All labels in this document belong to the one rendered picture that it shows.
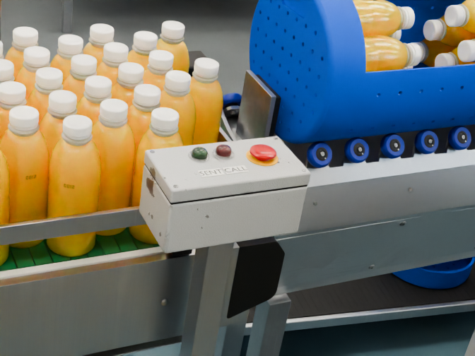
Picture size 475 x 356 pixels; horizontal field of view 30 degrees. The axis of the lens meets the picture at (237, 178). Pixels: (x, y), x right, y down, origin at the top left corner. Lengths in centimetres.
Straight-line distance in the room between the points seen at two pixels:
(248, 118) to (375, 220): 30
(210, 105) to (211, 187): 32
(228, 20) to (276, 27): 301
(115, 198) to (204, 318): 22
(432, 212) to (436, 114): 22
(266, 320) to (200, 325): 42
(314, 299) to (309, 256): 86
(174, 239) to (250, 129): 45
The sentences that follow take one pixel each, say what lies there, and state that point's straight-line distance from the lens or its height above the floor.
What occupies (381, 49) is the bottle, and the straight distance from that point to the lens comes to 150.
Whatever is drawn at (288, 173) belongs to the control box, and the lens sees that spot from 117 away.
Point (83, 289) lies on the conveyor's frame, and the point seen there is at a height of 87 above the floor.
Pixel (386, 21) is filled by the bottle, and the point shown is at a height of 117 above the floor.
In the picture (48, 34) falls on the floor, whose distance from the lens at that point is 415.
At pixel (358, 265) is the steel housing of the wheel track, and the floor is 68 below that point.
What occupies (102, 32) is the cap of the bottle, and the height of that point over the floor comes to 111.
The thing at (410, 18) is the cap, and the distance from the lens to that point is 159.
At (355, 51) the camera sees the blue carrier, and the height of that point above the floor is 116.
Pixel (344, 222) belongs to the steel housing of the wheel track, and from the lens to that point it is 158.
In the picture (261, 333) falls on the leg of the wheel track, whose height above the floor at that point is 55.
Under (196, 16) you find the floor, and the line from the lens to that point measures 453.
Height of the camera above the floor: 170
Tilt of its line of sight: 32 degrees down
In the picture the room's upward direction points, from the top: 10 degrees clockwise
